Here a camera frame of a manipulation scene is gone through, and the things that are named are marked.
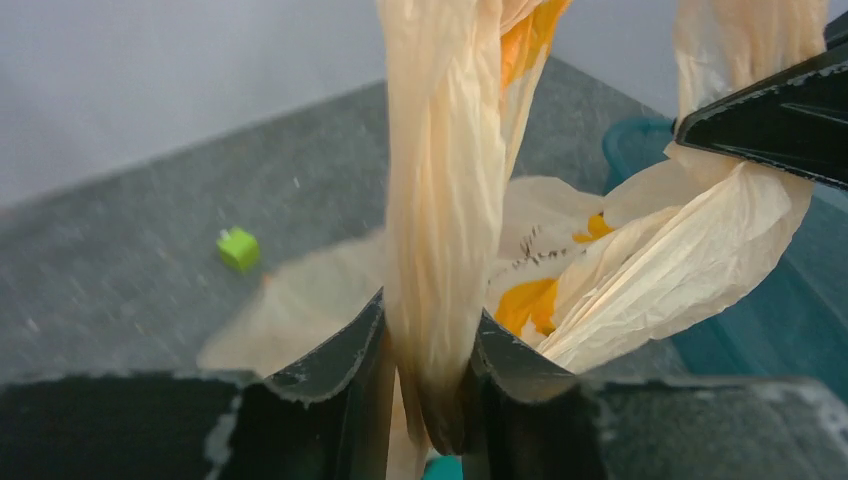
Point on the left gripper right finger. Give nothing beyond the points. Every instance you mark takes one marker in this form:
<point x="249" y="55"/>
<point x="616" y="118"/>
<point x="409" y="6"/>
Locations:
<point x="531" y="419"/>

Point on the teal transparent plastic tray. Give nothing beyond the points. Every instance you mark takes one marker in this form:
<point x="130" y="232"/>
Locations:
<point x="795" y="321"/>

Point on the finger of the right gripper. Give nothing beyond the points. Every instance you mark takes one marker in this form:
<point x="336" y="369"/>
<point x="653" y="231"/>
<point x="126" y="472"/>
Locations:
<point x="794" y="121"/>

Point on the green cube block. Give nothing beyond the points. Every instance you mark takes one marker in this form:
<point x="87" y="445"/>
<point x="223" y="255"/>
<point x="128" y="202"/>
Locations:
<point x="238" y="249"/>

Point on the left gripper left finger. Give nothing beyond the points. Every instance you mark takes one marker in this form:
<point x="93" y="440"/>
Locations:
<point x="324" y="416"/>

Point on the translucent orange plastic bag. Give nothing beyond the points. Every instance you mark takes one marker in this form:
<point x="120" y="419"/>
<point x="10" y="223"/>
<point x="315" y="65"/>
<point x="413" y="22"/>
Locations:
<point x="582" y="278"/>

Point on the teal cube block right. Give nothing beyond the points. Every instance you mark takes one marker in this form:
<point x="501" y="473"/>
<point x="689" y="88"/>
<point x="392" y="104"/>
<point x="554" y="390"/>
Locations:
<point x="443" y="468"/>

